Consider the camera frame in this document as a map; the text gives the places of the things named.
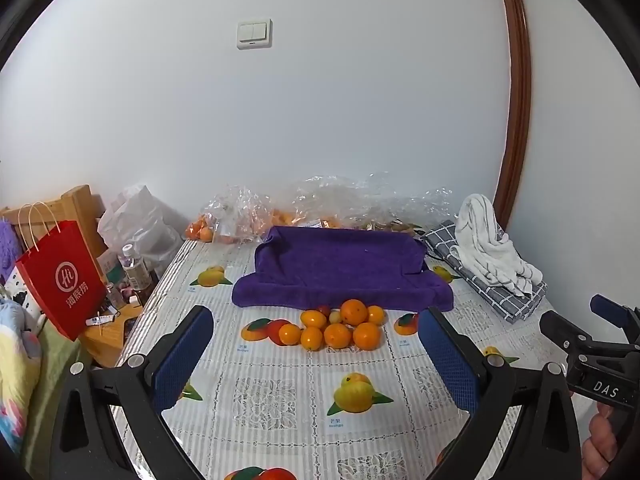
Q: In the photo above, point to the brown wooden door frame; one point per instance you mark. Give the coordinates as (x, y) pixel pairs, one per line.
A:
(520, 60)

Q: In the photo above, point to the purple towel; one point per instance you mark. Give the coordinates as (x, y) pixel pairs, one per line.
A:
(340, 265)

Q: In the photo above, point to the white light switch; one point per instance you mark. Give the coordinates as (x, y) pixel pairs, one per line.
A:
(254, 33)

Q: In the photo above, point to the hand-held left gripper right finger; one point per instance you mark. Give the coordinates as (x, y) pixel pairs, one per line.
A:
(450, 360)

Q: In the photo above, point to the clear plastic bag of longans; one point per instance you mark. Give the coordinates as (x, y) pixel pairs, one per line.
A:
(395, 205)

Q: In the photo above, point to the small white tube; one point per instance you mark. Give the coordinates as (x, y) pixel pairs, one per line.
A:
(100, 319)

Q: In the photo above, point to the small orange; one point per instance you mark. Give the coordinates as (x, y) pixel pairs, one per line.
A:
(313, 318)
(289, 334)
(375, 314)
(311, 338)

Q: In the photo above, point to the large orange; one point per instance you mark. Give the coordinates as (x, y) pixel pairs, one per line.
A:
(354, 311)
(367, 335)
(337, 335)

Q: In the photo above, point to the purple fluffy cloth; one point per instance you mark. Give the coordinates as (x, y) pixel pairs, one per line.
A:
(7, 245)

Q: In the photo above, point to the pastel colourful blanket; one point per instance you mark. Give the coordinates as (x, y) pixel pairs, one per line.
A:
(15, 370)

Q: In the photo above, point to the fruit print tablecloth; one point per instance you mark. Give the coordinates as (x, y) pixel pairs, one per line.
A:
(280, 410)

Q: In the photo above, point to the grey checked cloth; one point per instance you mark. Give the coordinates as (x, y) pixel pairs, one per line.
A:
(505, 300)

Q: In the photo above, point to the clear water bottle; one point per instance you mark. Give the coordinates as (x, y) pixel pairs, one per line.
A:
(134, 267)

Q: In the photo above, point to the person's right hand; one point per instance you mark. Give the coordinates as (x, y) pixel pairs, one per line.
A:
(600, 447)

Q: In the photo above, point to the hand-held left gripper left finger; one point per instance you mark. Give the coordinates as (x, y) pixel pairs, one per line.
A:
(182, 355)

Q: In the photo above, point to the wooden nightstand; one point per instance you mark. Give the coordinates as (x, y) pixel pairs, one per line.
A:
(107, 335)

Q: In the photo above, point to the white plastic bag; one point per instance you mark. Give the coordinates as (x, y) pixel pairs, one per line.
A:
(140, 220)

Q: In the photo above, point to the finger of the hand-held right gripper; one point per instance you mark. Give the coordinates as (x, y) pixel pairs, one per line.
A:
(612, 310)
(565, 332)

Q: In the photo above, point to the small red fruit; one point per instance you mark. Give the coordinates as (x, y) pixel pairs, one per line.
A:
(323, 309)

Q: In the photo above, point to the red paper bag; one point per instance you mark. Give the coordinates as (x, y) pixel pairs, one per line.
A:
(60, 280)

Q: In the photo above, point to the clear plastic bag of oranges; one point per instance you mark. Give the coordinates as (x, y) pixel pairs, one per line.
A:
(315, 200)
(225, 215)

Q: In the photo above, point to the green bed sheet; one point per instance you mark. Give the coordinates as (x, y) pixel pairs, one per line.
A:
(55, 360)

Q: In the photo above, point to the black and white box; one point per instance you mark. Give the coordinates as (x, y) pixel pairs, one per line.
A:
(22, 295)

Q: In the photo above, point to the small yellow fruit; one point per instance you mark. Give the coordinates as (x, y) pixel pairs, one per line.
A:
(335, 317)

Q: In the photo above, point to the white striped towel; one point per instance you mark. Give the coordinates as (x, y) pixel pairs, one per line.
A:
(480, 240)

